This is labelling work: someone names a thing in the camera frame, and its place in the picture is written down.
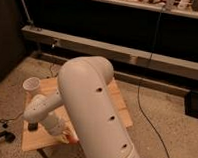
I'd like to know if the red pepper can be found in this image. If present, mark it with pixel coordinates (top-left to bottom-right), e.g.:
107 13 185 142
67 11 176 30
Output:
66 135 78 144

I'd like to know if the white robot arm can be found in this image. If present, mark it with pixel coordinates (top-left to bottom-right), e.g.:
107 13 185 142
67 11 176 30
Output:
23 56 140 158

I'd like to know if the wooden table board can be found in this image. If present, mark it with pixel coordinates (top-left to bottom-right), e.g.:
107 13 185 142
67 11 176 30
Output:
22 78 132 151

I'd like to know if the black box at right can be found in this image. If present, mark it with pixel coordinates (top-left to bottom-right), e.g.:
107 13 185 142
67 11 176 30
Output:
184 91 198 119

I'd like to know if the grey metal shelf beam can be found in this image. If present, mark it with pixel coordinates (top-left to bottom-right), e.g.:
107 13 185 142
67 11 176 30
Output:
22 26 198 81

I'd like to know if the black handle tool on floor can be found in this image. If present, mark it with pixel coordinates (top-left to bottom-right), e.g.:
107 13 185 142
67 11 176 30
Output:
0 131 15 143

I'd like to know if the thin cable on floor left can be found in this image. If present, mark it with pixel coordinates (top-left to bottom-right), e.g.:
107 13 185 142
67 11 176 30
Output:
0 110 25 130

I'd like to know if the black power cable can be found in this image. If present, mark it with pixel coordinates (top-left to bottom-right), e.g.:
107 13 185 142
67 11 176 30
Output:
132 4 182 158

